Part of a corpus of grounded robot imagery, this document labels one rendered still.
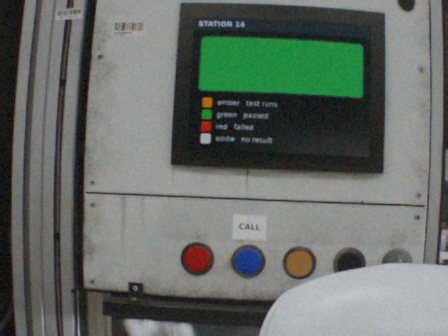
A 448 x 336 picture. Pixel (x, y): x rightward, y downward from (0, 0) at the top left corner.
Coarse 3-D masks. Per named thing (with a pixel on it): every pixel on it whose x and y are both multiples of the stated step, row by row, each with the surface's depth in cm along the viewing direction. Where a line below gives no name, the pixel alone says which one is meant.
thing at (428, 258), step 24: (432, 0) 143; (432, 24) 143; (432, 48) 144; (432, 72) 144; (432, 96) 144; (432, 120) 145; (432, 144) 145; (432, 168) 145; (432, 192) 146; (432, 216) 146; (432, 240) 147; (432, 264) 147
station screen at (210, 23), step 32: (224, 32) 140; (256, 32) 140; (288, 32) 140; (320, 32) 140; (352, 32) 140; (192, 64) 141; (192, 96) 141; (224, 96) 141; (256, 96) 141; (288, 96) 141; (320, 96) 141; (352, 96) 141; (192, 128) 142; (224, 128) 142; (256, 128) 142; (288, 128) 142; (320, 128) 142; (352, 128) 142
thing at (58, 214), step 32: (64, 0) 143; (64, 32) 144; (64, 64) 144; (64, 96) 145; (64, 128) 145; (64, 160) 145; (64, 192) 146; (64, 224) 146; (64, 256) 147; (64, 288) 147; (64, 320) 148
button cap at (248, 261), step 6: (240, 252) 145; (246, 252) 145; (252, 252) 145; (240, 258) 145; (246, 258) 145; (252, 258) 145; (258, 258) 145; (240, 264) 145; (246, 264) 145; (252, 264) 145; (258, 264) 145; (240, 270) 145; (246, 270) 145; (252, 270) 145
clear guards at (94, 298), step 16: (80, 288) 147; (80, 304) 147; (96, 304) 147; (224, 304) 147; (240, 304) 147; (256, 304) 147; (272, 304) 147; (80, 320) 148; (96, 320) 148; (112, 320) 148; (128, 320) 148; (144, 320) 148; (160, 320) 148
